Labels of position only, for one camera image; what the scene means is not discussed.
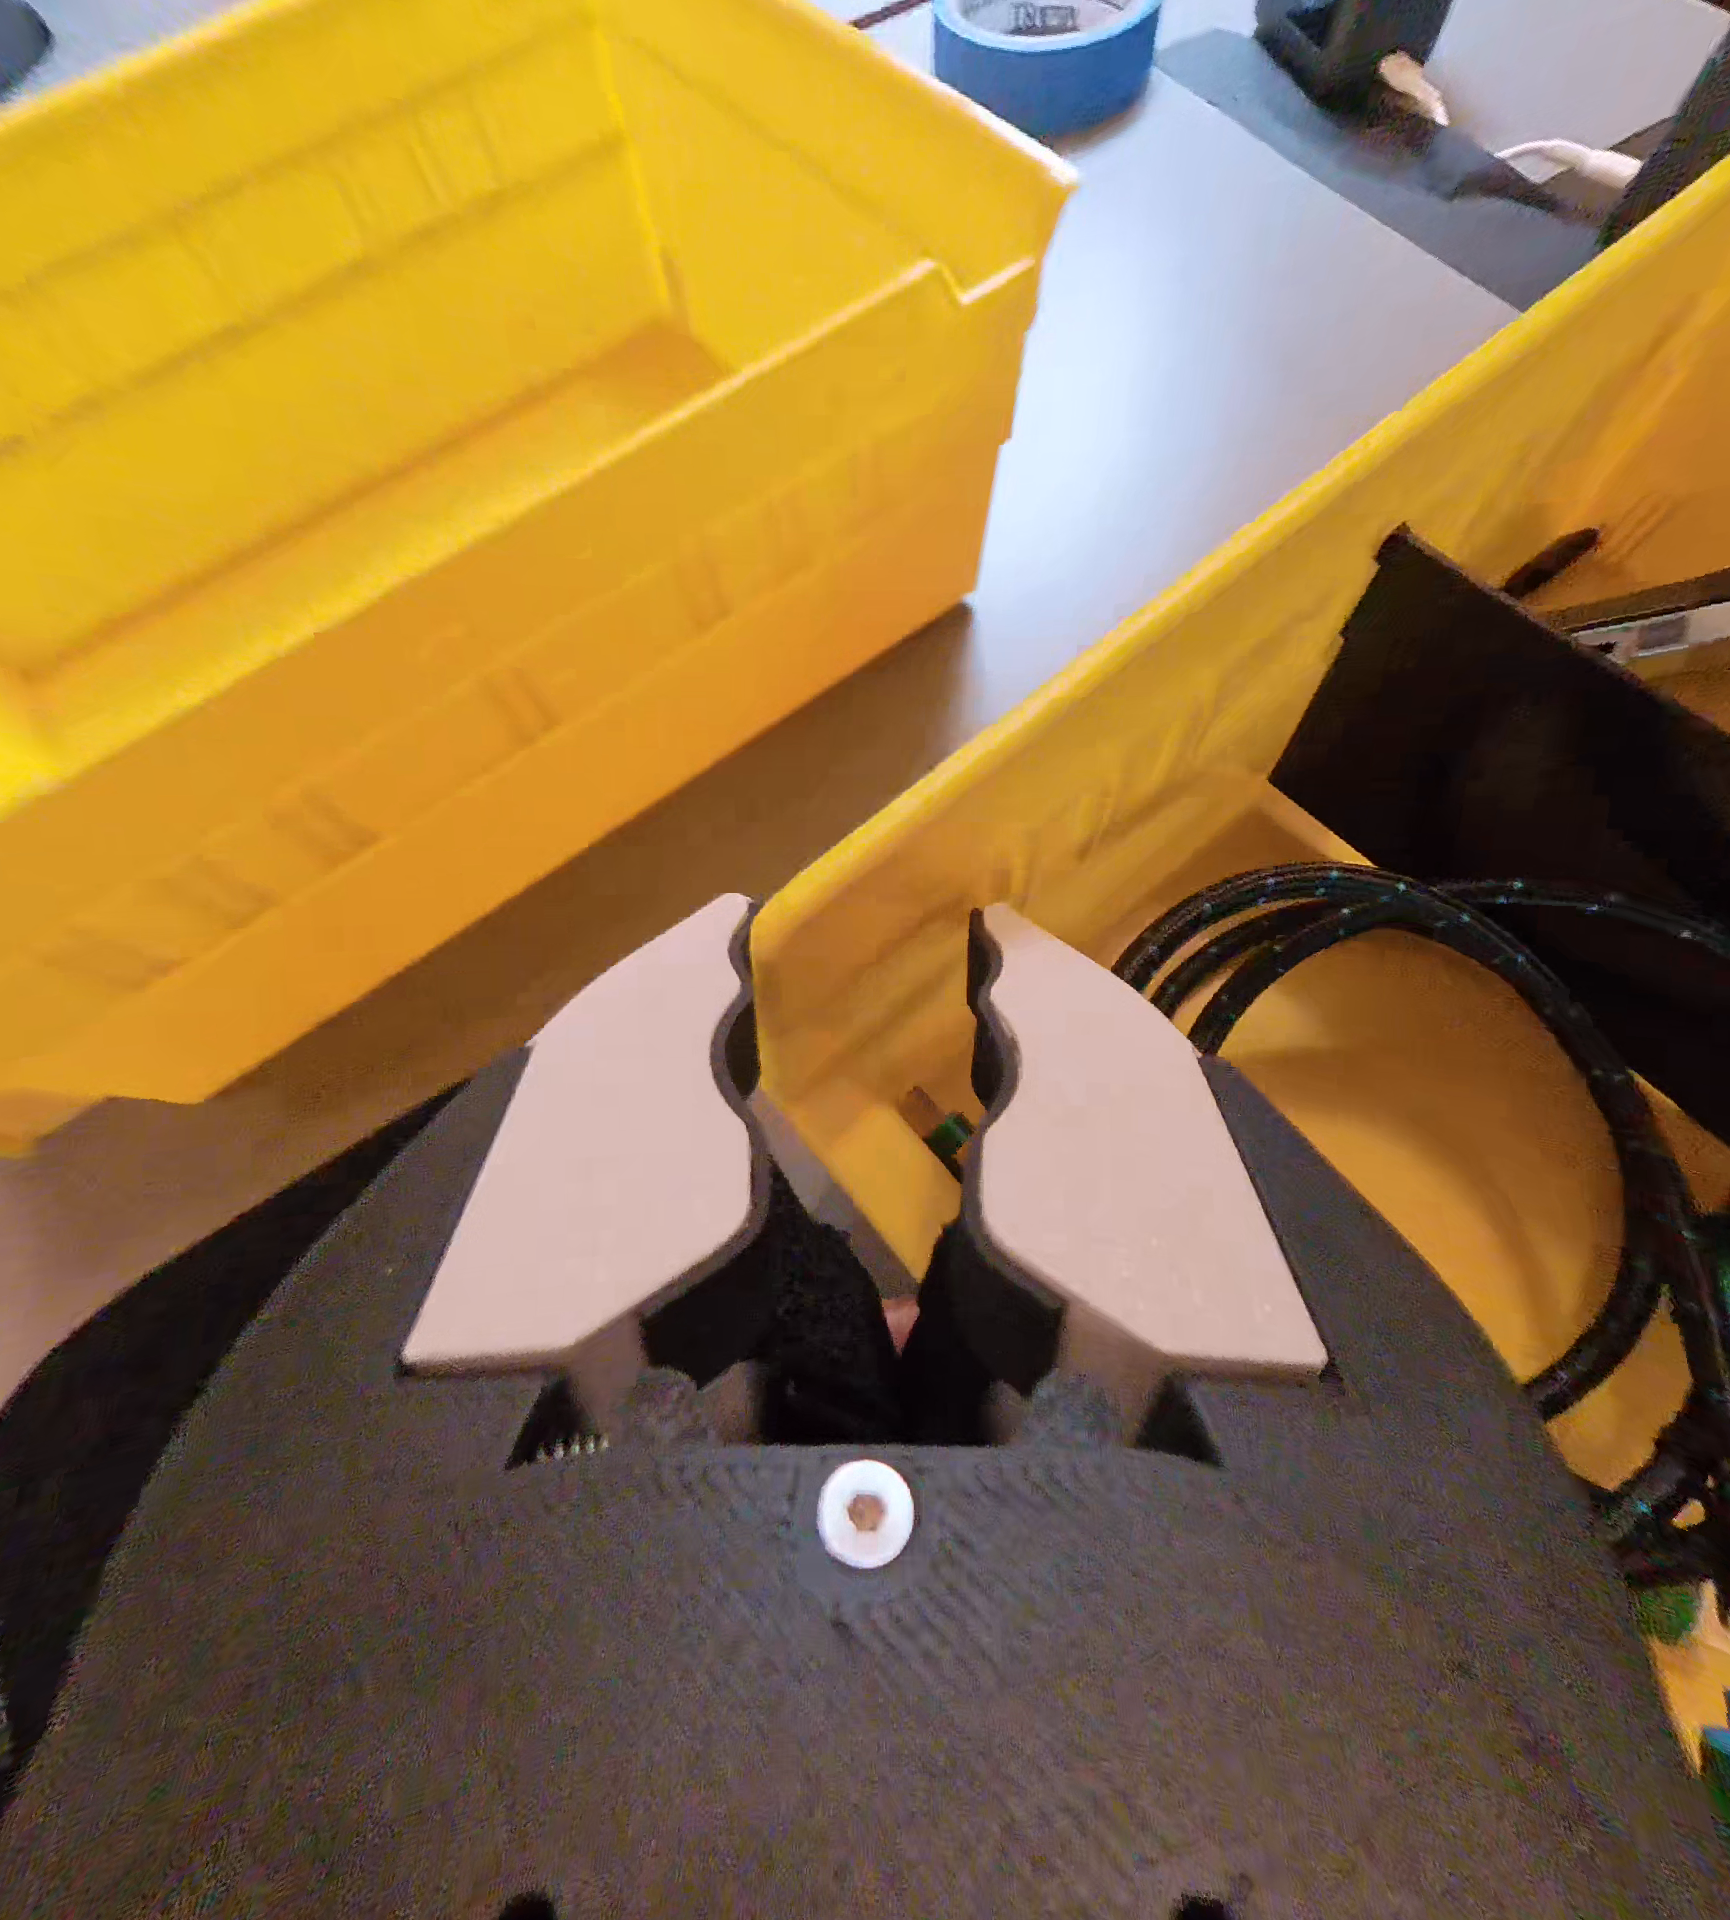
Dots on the black flat plate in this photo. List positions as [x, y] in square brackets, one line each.
[1480, 750]

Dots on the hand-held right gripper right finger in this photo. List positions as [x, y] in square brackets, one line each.
[1134, 1184]

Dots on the silver port adapter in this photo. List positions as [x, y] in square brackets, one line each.
[1704, 615]

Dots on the yellow plastic bin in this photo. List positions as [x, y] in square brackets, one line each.
[355, 451]
[1255, 600]

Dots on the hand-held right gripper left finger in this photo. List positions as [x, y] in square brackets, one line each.
[603, 1154]

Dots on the blue tape roll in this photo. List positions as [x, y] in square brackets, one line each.
[1044, 69]

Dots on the dark grey mat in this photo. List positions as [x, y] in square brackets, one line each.
[1330, 164]

